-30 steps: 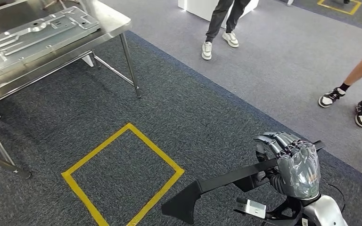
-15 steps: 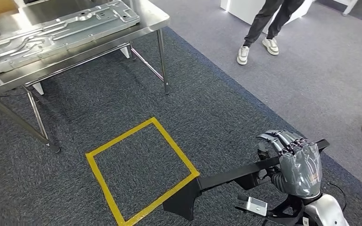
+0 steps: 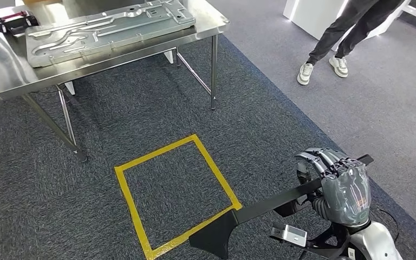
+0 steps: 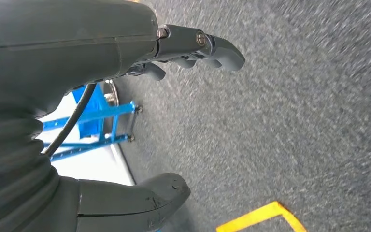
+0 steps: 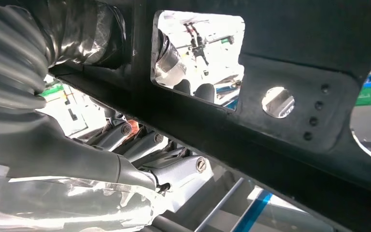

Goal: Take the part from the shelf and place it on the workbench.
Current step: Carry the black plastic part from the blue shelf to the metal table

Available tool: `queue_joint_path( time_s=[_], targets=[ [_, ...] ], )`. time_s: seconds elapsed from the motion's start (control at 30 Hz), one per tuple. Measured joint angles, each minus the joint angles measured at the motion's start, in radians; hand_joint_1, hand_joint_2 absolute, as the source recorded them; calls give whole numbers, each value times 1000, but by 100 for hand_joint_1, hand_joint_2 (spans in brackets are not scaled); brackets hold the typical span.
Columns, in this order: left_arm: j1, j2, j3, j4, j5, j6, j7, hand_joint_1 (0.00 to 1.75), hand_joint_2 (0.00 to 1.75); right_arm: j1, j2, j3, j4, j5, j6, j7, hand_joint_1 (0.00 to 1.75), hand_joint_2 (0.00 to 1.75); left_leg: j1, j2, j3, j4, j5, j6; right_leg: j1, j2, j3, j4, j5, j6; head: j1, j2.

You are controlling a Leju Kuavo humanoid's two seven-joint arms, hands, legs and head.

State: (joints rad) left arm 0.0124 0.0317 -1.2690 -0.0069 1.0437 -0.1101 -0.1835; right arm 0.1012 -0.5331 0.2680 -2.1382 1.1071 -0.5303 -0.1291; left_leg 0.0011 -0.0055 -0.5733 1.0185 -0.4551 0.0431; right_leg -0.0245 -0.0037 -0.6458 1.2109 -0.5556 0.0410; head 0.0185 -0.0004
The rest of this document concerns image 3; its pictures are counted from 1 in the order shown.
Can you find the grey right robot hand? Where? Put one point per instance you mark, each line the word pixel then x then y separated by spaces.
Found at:
pixel 348 193

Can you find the black plastic plate frame part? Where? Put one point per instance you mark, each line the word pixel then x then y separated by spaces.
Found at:
pixel 265 206

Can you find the stainless steel workbench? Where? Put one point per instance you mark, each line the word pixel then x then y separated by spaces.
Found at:
pixel 14 79

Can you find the person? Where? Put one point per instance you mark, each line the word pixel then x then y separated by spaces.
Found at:
pixel 340 32

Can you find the yellow floor tape square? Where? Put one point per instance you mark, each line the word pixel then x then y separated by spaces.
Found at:
pixel 127 201

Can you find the large stamped metal panel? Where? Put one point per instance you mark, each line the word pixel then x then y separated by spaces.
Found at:
pixel 104 36

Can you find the black remote controller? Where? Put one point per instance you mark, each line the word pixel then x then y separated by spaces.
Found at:
pixel 14 23

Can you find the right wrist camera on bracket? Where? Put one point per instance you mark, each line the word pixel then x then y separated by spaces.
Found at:
pixel 290 235

